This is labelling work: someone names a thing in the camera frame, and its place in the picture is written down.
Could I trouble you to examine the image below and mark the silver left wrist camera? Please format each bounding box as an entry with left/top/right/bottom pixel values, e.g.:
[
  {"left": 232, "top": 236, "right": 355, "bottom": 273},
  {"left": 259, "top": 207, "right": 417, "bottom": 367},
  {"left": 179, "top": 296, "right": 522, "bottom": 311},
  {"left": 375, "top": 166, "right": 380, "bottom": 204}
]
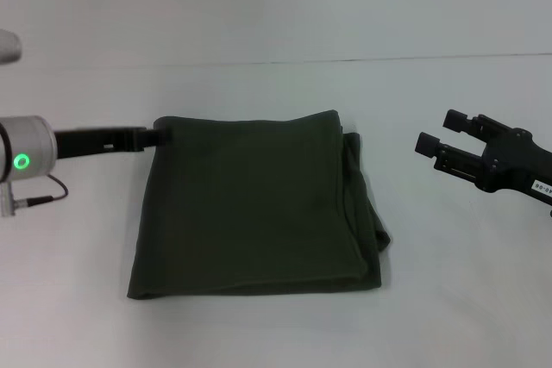
[{"left": 0, "top": 28, "right": 22, "bottom": 68}]

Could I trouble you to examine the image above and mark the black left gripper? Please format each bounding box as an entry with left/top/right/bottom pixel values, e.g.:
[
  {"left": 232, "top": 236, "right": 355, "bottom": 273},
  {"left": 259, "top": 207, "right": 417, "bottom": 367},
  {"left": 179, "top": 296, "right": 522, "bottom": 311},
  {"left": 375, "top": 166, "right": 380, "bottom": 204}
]
[{"left": 53, "top": 125, "right": 174, "bottom": 162}]

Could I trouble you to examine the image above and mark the dark green FREE! t-shirt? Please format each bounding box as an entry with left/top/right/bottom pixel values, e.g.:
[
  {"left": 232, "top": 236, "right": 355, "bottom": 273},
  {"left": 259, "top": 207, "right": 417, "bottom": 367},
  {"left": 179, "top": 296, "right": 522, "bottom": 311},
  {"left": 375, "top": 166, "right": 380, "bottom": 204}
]
[{"left": 126, "top": 109, "right": 392, "bottom": 301}]

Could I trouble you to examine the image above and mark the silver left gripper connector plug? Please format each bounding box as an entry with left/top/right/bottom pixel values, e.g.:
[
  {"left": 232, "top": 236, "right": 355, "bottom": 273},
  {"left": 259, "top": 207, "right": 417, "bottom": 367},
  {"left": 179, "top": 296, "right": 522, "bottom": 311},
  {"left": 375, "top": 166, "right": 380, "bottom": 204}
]
[{"left": 0, "top": 182, "right": 15, "bottom": 218}]

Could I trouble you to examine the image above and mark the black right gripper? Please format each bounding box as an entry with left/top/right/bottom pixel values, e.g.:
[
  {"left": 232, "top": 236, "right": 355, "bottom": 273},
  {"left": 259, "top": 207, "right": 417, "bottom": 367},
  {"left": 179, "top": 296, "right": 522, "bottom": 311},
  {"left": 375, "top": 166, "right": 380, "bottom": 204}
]
[{"left": 413, "top": 109, "right": 552, "bottom": 209}]

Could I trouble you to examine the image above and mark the dark left gripper cable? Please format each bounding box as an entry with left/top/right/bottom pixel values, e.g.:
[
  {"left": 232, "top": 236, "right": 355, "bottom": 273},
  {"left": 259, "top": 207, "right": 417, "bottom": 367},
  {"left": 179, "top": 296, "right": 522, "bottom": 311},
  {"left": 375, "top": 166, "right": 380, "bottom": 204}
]
[{"left": 11, "top": 172, "right": 70, "bottom": 207}]

